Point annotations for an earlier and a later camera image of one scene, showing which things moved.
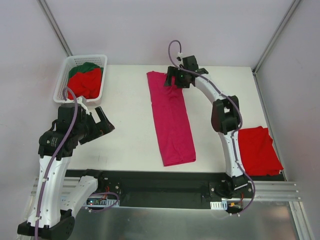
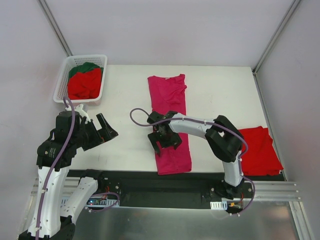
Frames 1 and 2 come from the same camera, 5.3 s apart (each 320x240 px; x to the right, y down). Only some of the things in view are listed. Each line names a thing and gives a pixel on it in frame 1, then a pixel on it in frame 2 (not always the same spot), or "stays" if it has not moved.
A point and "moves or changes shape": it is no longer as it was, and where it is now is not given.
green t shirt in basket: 83,68 stays
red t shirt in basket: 86,84 stays
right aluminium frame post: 282,22 stays
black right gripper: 175,77 -> 163,130
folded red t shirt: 259,157 stays
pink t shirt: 170,119 moves or changes shape
